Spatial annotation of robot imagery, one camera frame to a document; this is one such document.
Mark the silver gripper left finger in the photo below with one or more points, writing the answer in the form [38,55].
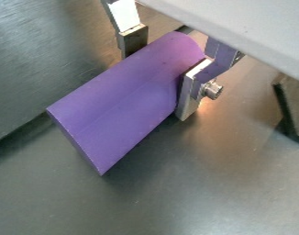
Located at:
[131,32]

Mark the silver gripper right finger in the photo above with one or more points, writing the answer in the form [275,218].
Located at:
[199,80]

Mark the purple cylinder block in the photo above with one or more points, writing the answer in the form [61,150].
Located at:
[108,114]

